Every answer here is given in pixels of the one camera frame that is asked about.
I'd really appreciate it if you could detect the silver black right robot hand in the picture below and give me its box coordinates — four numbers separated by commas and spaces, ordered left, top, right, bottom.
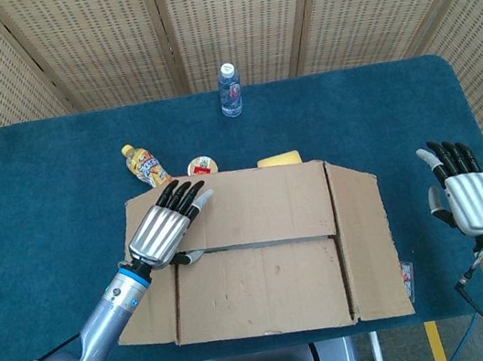
414, 133, 483, 243

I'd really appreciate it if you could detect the small round red-label cup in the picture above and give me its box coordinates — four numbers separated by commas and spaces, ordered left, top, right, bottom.
184, 154, 219, 179

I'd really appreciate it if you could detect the clear water bottle white cap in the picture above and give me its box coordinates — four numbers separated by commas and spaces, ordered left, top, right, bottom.
214, 61, 246, 120

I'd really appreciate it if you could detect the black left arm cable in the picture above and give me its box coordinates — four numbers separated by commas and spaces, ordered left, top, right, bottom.
34, 332, 86, 361

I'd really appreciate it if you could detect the orange juice bottle yellow cap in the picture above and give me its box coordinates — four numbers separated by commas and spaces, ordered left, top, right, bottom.
120, 138, 174, 194

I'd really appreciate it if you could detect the woven folding screen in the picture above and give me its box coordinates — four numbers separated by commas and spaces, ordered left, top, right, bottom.
0, 0, 483, 352

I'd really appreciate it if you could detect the white metal pole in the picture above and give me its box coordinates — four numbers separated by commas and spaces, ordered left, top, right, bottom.
367, 331, 385, 361

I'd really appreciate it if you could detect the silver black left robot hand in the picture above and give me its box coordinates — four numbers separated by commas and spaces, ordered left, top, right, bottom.
117, 174, 227, 275

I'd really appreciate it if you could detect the blue carpet table cover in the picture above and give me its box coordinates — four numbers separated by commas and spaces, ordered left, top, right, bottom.
0, 46, 483, 361

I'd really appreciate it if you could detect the large red cardboard box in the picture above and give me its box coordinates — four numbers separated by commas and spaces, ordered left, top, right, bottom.
92, 143, 417, 361

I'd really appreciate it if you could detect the blue floor cable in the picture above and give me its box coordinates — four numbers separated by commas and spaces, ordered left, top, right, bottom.
440, 313, 483, 361

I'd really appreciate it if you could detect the yellow sponge block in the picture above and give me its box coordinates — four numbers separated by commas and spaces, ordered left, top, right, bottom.
255, 147, 303, 170

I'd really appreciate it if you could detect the red earplug packet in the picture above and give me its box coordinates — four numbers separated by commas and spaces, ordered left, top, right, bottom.
397, 259, 418, 303

